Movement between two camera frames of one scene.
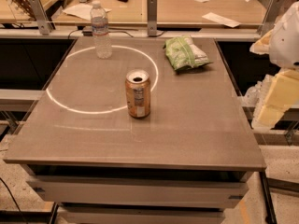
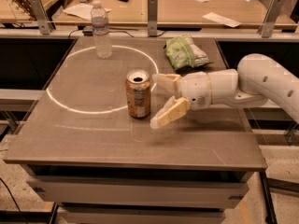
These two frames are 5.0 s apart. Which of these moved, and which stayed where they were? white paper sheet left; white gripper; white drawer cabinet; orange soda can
Moved: white gripper
Stayed: white paper sheet left; orange soda can; white drawer cabinet
